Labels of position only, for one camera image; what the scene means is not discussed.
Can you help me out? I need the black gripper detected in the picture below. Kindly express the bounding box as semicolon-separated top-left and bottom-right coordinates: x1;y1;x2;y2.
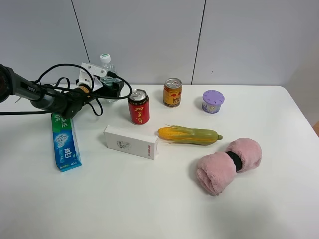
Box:
75;79;124;102

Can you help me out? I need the clear plastic water bottle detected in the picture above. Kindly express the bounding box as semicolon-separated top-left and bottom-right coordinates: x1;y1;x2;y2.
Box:
99;53;121;104

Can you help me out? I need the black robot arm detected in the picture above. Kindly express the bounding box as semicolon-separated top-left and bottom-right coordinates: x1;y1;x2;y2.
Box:
0;63;128;119

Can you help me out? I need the red herbal tea can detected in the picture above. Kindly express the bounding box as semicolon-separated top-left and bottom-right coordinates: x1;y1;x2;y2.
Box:
128;89;150;125

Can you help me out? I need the gold energy drink can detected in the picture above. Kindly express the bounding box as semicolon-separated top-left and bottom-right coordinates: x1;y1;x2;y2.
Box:
163;78;182;107

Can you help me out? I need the white rectangular carton box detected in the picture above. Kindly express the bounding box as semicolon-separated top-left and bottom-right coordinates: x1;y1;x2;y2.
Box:
103;125;158;160

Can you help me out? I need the toy corn cob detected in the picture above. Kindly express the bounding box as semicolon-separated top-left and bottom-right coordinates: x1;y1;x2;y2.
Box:
157;125;223;146

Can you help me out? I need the green blue toothpaste box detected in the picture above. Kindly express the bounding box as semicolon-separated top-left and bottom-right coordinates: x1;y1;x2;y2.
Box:
51;113;82;172

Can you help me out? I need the purple lidded round container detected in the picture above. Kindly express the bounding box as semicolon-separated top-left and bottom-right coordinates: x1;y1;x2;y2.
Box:
202;90;225;114

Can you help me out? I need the rolled pink fluffy towel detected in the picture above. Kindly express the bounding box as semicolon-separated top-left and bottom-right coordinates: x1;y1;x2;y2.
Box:
196;138;262;196

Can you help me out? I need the black cable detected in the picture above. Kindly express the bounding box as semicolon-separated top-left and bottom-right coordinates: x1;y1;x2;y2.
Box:
0;63;134;117

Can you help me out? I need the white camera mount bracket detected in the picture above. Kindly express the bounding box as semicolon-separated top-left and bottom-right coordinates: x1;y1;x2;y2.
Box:
76;63;119;93

